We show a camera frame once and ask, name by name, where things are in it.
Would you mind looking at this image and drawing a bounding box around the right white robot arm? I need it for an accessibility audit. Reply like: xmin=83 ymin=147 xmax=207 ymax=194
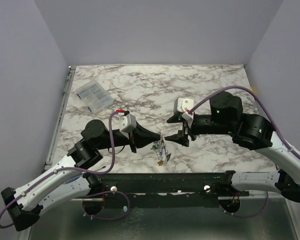
xmin=165 ymin=91 xmax=300 ymax=203

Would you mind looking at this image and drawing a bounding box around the keyring bunch with keys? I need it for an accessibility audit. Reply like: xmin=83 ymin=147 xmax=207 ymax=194
xmin=151 ymin=135 xmax=172 ymax=167

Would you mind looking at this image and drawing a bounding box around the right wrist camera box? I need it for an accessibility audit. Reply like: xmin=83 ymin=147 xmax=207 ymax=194
xmin=173 ymin=97 xmax=194 ymax=123

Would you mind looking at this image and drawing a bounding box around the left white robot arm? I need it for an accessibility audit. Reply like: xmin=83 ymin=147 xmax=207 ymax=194
xmin=0 ymin=114 xmax=161 ymax=232

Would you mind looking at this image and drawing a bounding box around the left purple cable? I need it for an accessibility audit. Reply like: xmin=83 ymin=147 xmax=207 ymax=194
xmin=0 ymin=109 xmax=131 ymax=229

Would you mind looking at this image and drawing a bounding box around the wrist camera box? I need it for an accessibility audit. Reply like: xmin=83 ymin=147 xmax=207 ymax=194
xmin=173 ymin=97 xmax=194 ymax=123
xmin=119 ymin=114 xmax=137 ymax=134

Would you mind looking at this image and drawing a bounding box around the clear plastic organizer box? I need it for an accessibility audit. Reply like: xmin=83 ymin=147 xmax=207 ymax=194
xmin=75 ymin=80 xmax=114 ymax=114

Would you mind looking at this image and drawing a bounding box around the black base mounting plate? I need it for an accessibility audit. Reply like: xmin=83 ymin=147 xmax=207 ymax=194
xmin=41 ymin=171 xmax=266 ymax=208

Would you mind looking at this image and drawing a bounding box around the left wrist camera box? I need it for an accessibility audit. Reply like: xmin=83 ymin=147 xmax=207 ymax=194
xmin=119 ymin=114 xmax=137 ymax=134

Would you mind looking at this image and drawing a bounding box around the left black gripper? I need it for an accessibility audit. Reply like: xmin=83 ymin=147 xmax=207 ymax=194
xmin=97 ymin=120 xmax=161 ymax=153

